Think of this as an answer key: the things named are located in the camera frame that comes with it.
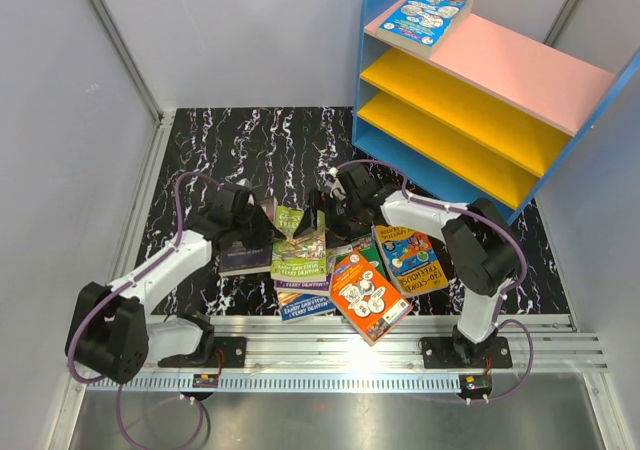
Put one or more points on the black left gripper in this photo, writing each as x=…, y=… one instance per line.
x=267, y=232

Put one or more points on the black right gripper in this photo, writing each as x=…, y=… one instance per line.
x=309, y=216

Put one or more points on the green 65-storey treehouse book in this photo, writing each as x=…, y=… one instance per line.
x=299, y=259

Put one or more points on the dark navy paperback book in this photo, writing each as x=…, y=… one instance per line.
x=247, y=256

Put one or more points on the purple treehouse book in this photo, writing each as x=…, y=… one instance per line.
x=321, y=288

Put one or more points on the light blue 26-storey treehouse book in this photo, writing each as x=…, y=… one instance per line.
x=420, y=26

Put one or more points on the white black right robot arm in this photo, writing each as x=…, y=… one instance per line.
x=484, y=253

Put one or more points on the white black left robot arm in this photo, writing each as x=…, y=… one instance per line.
x=110, y=332

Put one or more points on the dark green book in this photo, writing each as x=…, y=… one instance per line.
x=367, y=246

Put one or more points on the blue 91-storey treehouse book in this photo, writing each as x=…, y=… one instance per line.
x=296, y=306

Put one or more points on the yellow 130-storey treehouse book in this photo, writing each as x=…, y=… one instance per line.
x=410, y=260

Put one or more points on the orange cartoon book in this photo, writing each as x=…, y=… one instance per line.
x=369, y=302

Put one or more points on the colourful wooden bookshelf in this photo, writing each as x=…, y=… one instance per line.
x=492, y=113

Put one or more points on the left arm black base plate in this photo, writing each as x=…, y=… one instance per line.
x=228, y=351

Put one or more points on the slotted grey cable duct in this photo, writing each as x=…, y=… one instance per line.
x=231, y=382

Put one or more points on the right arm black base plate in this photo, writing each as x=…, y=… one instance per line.
x=447, y=352

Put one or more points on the aluminium rail frame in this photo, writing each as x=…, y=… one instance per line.
x=567, y=401

